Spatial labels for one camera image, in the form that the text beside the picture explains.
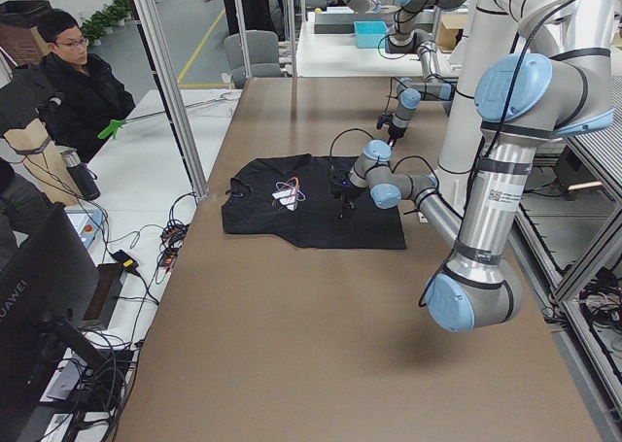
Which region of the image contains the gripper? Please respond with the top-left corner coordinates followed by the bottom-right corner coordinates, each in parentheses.
top-left (328, 168), bottom-right (360, 221)
top-left (377, 114), bottom-right (406, 146)

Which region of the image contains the black t-shirt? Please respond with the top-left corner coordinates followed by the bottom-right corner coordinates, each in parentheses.
top-left (222, 153), bottom-right (406, 250)

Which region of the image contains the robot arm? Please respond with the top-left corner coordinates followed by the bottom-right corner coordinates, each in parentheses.
top-left (349, 0), bottom-right (621, 332)
top-left (342, 0), bottom-right (466, 147)

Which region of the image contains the blue plastic bin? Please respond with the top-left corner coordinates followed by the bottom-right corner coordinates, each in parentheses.
top-left (354, 20), bottom-right (388, 49)

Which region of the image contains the grey office chair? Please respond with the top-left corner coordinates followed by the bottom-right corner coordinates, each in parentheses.
top-left (224, 30), bottom-right (283, 88)

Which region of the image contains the teach pendant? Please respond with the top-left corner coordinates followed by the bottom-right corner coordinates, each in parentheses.
top-left (64, 208), bottom-right (103, 249)

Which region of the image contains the black thermos bottle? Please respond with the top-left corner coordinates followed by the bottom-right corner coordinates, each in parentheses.
top-left (60, 148), bottom-right (100, 201)

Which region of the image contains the seated man in black jacket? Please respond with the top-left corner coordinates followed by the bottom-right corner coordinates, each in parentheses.
top-left (37, 9), bottom-right (135, 162)

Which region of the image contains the black computer monitor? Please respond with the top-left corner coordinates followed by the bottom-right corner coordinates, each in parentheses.
top-left (1, 203), bottom-right (105, 441)

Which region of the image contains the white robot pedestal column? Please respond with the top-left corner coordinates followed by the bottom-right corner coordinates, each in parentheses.
top-left (435, 0), bottom-right (516, 213)

